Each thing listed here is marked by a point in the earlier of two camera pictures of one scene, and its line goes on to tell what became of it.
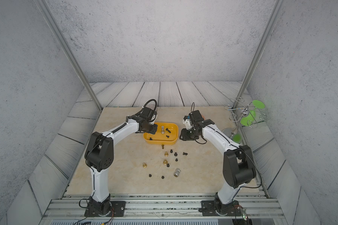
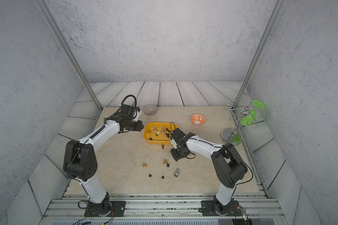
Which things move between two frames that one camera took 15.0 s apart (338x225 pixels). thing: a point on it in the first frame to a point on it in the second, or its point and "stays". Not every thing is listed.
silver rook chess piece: [177, 171] stays
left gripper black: [154, 131] to [139, 125]
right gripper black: [185, 136] to [175, 156]
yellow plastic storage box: [167, 133] stays
